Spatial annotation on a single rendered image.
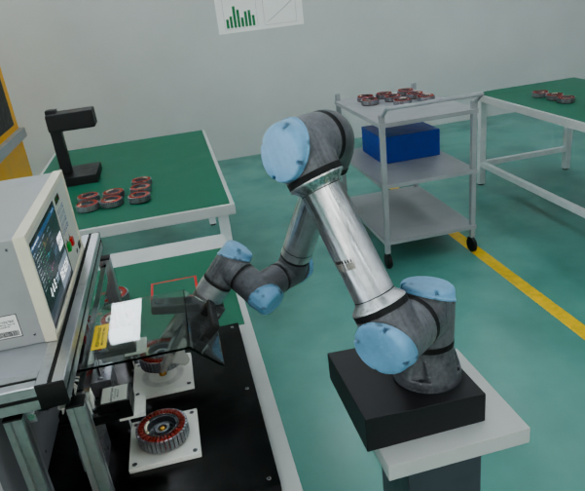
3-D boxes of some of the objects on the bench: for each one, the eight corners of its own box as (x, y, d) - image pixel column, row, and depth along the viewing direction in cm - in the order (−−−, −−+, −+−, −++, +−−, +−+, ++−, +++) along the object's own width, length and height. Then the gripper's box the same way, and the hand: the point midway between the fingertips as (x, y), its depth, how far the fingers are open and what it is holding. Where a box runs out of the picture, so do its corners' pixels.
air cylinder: (117, 379, 152) (112, 361, 149) (116, 396, 145) (110, 378, 143) (97, 384, 151) (92, 365, 149) (94, 401, 144) (89, 383, 142)
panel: (74, 355, 165) (45, 259, 153) (29, 551, 105) (-24, 421, 93) (70, 355, 165) (40, 260, 153) (22, 553, 105) (-32, 422, 93)
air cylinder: (111, 442, 130) (105, 423, 127) (109, 467, 123) (102, 446, 121) (88, 447, 129) (82, 428, 127) (84, 472, 122) (77, 452, 120)
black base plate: (238, 328, 172) (237, 321, 171) (281, 491, 114) (280, 483, 114) (75, 362, 165) (73, 356, 164) (33, 555, 107) (29, 547, 106)
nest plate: (191, 356, 158) (190, 352, 157) (195, 388, 144) (194, 384, 144) (135, 367, 156) (133, 363, 155) (133, 402, 142) (132, 397, 142)
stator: (189, 414, 134) (186, 401, 132) (191, 448, 123) (188, 434, 122) (139, 426, 132) (135, 412, 130) (137, 461, 122) (133, 447, 120)
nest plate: (197, 411, 136) (196, 407, 136) (201, 457, 123) (201, 452, 122) (131, 427, 134) (130, 422, 133) (129, 474, 120) (128, 470, 120)
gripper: (229, 322, 138) (185, 389, 142) (221, 289, 154) (182, 349, 158) (197, 308, 134) (153, 375, 138) (193, 275, 151) (154, 336, 155)
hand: (159, 356), depth 147 cm, fingers closed on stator, 13 cm apart
